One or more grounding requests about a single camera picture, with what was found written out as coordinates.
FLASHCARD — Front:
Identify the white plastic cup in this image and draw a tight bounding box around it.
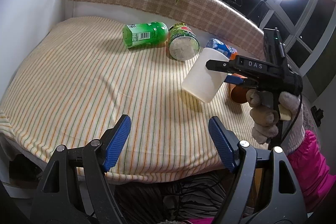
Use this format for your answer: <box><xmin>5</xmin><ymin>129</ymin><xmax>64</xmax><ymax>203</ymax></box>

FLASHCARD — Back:
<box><xmin>182</xmin><ymin>48</ymin><xmax>229</xmax><ymax>103</ymax></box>

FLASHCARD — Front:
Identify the orange cup near gripper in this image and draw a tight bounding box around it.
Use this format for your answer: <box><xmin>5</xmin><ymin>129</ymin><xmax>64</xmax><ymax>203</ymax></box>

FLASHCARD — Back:
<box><xmin>229</xmin><ymin>84</ymin><xmax>249</xmax><ymax>104</ymax></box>

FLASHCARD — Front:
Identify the right hand in knit glove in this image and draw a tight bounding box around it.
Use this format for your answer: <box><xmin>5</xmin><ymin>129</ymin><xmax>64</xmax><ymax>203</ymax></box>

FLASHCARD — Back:
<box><xmin>246</xmin><ymin>89</ymin><xmax>305</xmax><ymax>155</ymax></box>

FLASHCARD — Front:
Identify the blue orange snack can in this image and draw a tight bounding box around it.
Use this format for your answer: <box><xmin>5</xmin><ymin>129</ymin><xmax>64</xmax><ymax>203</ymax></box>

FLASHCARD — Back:
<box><xmin>206</xmin><ymin>39</ymin><xmax>238</xmax><ymax>60</ymax></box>

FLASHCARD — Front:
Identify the green label tin can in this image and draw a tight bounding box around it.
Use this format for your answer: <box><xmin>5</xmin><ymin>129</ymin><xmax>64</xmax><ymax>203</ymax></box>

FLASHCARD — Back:
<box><xmin>168</xmin><ymin>23</ymin><xmax>199</xmax><ymax>61</ymax></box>

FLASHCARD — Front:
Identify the green soda can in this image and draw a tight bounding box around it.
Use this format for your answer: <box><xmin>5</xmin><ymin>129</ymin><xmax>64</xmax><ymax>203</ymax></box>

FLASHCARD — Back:
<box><xmin>122</xmin><ymin>22</ymin><xmax>168</xmax><ymax>48</ymax></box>

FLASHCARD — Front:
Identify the pink jacket sleeve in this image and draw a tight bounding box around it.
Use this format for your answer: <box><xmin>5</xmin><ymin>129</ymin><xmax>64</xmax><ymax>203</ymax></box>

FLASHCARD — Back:
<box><xmin>288</xmin><ymin>130</ymin><xmax>335</xmax><ymax>213</ymax></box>

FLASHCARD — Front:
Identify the beige plaid blanket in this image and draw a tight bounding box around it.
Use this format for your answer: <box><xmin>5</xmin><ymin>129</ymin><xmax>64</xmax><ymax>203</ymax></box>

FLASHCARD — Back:
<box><xmin>73</xmin><ymin>0</ymin><xmax>265</xmax><ymax>60</ymax></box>

